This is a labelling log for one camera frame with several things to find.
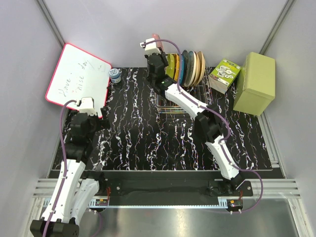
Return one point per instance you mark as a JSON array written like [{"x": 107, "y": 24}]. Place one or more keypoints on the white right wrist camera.
[{"x": 150, "y": 47}]

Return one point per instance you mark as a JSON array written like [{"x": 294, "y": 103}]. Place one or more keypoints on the pink polka dot plate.
[{"x": 158, "y": 43}]

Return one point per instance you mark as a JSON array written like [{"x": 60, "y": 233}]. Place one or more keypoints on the cream plate in rack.
[{"x": 195, "y": 70}]

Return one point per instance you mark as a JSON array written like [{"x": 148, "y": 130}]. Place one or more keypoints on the orange polka dot plate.
[{"x": 176, "y": 66}]

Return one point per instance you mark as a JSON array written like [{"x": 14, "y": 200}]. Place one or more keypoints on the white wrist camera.
[
  {"x": 86, "y": 105},
  {"x": 150, "y": 47}
]

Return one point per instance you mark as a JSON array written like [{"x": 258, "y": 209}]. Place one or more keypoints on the light green metal tin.
[{"x": 256, "y": 84}]

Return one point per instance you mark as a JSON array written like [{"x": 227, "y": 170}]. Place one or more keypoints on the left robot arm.
[{"x": 73, "y": 191}]

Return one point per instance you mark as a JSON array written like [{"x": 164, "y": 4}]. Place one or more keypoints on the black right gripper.
[{"x": 162, "y": 56}]

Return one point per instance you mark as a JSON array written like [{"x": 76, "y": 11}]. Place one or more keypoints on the pink framed whiteboard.
[{"x": 79, "y": 74}]

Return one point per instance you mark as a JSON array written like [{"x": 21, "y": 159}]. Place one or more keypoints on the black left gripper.
[{"x": 103, "y": 114}]

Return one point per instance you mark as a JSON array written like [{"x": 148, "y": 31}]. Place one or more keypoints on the dark teal plate in rack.
[{"x": 185, "y": 55}]

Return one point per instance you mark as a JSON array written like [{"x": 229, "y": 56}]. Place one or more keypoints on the teal grey plate in rack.
[{"x": 190, "y": 68}]

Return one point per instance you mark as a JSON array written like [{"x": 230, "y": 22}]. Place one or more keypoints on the metal wire dish rack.
[{"x": 202, "y": 91}]

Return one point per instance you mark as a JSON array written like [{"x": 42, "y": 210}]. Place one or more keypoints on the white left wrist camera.
[{"x": 86, "y": 105}]

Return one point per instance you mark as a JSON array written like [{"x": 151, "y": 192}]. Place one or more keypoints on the small blue lidded jar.
[{"x": 115, "y": 75}]

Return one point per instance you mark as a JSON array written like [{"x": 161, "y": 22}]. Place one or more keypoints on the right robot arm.
[{"x": 207, "y": 121}]

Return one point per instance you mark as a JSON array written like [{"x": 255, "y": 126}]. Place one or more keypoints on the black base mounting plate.
[{"x": 170, "y": 188}]

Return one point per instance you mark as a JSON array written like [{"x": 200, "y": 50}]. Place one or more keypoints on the beige plate in rack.
[{"x": 202, "y": 67}]

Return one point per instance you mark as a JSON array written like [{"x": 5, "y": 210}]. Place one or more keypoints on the lime green polka dot plate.
[{"x": 170, "y": 69}]

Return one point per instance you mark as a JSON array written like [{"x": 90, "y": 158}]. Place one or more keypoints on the blue polka dot plate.
[{"x": 181, "y": 64}]

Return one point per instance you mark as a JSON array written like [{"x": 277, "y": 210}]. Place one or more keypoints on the green printed paper box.
[{"x": 223, "y": 76}]

